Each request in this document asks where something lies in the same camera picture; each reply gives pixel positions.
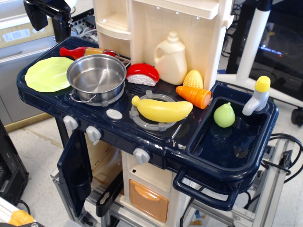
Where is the stainless steel pot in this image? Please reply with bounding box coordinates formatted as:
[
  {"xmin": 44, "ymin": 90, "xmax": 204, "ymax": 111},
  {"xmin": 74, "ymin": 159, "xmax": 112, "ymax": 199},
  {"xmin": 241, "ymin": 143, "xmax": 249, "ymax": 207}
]
[{"xmin": 67, "ymin": 54, "xmax": 126, "ymax": 106}]

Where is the navy towel bar handle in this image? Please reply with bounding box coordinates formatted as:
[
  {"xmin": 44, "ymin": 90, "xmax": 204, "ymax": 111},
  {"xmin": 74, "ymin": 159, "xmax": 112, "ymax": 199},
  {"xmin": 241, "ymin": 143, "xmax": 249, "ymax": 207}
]
[{"xmin": 172, "ymin": 165, "xmax": 240, "ymax": 212}]

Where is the green toy pear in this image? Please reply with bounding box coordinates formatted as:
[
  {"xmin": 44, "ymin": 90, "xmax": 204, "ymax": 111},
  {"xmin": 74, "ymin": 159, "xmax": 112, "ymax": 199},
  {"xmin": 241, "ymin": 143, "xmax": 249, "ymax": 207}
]
[{"xmin": 214, "ymin": 102, "xmax": 236, "ymax": 128}]

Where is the red white toy sushi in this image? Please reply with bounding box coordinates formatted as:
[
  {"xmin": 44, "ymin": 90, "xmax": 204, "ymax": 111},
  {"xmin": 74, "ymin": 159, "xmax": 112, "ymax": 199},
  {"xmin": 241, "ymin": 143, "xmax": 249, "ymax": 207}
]
[{"xmin": 126, "ymin": 63, "xmax": 160, "ymax": 87}]

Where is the yellow toy corn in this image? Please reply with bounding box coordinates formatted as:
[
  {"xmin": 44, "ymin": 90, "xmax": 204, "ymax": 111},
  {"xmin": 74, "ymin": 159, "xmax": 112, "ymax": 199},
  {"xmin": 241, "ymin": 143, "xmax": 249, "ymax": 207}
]
[{"xmin": 183, "ymin": 70, "xmax": 204, "ymax": 88}]

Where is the grey right stove burner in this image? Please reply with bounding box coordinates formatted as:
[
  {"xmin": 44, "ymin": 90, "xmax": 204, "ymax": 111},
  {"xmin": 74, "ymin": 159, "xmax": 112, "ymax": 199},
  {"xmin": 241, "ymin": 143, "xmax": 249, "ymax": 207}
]
[{"xmin": 129, "ymin": 90, "xmax": 177, "ymax": 132}]

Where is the grey appliance with display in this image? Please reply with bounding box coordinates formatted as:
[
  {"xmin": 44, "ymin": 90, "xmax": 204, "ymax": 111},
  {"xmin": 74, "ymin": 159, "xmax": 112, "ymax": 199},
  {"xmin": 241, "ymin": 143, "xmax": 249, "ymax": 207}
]
[{"xmin": 0, "ymin": 7, "xmax": 56, "ymax": 125}]

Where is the navy toy kitchen counter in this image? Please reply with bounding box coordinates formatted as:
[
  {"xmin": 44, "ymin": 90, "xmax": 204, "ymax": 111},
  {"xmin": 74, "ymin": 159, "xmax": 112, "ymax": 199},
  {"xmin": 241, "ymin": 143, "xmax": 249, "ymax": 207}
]
[{"xmin": 16, "ymin": 35, "xmax": 279, "ymax": 190}]

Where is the grey middle stove knob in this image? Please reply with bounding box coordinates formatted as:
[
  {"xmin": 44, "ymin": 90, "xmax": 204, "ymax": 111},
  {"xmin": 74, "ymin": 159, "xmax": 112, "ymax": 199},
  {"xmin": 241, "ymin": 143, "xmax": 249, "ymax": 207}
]
[{"xmin": 86, "ymin": 126, "xmax": 101, "ymax": 146}]

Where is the yellow object bottom left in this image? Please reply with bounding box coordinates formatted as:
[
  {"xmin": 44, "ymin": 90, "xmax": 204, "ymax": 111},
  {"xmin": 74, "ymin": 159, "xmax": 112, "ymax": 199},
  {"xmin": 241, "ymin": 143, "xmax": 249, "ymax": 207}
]
[{"xmin": 8, "ymin": 210, "xmax": 35, "ymax": 227}]

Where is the grey yellow toy faucet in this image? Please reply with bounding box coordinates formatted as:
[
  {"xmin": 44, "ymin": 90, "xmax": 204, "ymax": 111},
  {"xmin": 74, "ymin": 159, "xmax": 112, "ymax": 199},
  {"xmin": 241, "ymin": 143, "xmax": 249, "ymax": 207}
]
[{"xmin": 242, "ymin": 76, "xmax": 271, "ymax": 116}]

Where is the black power cable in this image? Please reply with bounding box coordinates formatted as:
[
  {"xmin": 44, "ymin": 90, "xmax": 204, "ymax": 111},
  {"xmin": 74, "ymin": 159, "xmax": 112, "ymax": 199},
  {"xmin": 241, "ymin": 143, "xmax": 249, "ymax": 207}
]
[{"xmin": 260, "ymin": 133, "xmax": 303, "ymax": 183}]

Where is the grey left stove knob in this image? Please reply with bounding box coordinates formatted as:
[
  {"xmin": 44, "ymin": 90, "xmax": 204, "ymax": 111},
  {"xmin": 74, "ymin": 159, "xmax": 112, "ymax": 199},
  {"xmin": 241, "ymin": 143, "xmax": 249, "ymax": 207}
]
[{"xmin": 63, "ymin": 115, "xmax": 79, "ymax": 131}]

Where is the cream toy detergent jug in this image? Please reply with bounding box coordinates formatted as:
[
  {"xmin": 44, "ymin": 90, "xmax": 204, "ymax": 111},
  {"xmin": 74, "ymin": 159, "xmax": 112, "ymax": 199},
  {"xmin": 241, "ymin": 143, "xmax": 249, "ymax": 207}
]
[{"xmin": 154, "ymin": 31, "xmax": 187, "ymax": 85}]

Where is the orange toy drawer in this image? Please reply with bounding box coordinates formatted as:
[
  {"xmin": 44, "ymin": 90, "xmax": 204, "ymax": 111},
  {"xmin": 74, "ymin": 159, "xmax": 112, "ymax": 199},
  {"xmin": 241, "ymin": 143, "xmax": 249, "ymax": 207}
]
[{"xmin": 129, "ymin": 180, "xmax": 169, "ymax": 223}]

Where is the navy open oven door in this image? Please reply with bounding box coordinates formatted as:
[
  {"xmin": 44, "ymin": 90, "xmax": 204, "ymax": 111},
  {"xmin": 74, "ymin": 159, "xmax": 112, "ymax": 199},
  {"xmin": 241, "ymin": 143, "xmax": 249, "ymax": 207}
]
[{"xmin": 57, "ymin": 130, "xmax": 93, "ymax": 218}]

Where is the grey right stove knob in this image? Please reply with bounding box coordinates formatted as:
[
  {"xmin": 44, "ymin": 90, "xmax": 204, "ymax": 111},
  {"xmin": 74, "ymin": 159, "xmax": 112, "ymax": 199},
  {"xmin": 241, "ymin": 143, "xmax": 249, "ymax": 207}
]
[{"xmin": 133, "ymin": 148, "xmax": 151, "ymax": 165}]

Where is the red toy ketchup bottle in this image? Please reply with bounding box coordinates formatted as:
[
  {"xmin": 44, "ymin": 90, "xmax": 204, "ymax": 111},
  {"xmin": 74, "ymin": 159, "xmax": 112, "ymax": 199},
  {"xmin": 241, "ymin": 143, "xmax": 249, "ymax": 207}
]
[{"xmin": 59, "ymin": 46, "xmax": 117, "ymax": 60}]

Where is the black caster wheel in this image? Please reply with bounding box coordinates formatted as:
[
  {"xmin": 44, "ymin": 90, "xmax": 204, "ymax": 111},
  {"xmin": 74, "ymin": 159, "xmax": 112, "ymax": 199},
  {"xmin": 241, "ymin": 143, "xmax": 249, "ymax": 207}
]
[{"xmin": 291, "ymin": 108, "xmax": 303, "ymax": 127}]

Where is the light green toy plate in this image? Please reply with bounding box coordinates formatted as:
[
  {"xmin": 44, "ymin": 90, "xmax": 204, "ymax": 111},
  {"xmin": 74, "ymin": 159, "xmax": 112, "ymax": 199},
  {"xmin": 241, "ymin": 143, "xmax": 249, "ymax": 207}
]
[{"xmin": 25, "ymin": 57, "xmax": 73, "ymax": 92}]

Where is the black computer case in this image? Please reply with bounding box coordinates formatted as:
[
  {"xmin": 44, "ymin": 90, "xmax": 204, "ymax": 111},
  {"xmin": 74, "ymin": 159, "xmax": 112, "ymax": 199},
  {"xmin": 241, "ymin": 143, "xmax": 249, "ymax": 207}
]
[{"xmin": 0, "ymin": 123, "xmax": 29, "ymax": 205}]

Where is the cream toy kitchen cabinet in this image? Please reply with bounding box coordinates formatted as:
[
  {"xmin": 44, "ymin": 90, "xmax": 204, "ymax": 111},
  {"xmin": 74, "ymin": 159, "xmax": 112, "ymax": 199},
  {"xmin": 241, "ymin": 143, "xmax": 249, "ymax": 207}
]
[{"xmin": 93, "ymin": 0, "xmax": 233, "ymax": 90}]

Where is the orange toy carrot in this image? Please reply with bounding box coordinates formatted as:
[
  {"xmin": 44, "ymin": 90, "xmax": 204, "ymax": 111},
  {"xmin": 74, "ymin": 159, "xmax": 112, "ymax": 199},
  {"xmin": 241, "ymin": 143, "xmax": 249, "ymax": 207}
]
[{"xmin": 176, "ymin": 86, "xmax": 212, "ymax": 109}]

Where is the yellow toy banana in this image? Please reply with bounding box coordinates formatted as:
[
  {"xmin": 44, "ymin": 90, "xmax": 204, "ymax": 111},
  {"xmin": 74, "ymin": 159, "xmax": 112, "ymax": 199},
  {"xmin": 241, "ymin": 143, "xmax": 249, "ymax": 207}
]
[{"xmin": 132, "ymin": 96, "xmax": 193, "ymax": 123}]

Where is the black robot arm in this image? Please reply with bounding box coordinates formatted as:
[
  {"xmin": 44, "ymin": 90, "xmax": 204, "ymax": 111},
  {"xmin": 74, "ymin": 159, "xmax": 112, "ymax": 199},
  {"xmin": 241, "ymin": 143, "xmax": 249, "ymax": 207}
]
[{"xmin": 23, "ymin": 0, "xmax": 72, "ymax": 42}]

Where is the grey oval button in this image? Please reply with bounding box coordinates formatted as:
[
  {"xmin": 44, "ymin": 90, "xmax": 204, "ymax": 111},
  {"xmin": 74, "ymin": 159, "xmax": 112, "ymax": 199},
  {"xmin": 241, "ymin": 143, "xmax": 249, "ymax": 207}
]
[{"xmin": 106, "ymin": 109, "xmax": 123, "ymax": 120}]

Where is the grey stove knob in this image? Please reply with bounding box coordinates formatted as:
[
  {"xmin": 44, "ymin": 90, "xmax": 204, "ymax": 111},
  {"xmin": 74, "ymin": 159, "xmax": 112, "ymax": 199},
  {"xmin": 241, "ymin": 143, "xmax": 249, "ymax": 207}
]
[
  {"xmin": 86, "ymin": 126, "xmax": 101, "ymax": 146},
  {"xmin": 63, "ymin": 115, "xmax": 79, "ymax": 131},
  {"xmin": 133, "ymin": 148, "xmax": 151, "ymax": 165}
]

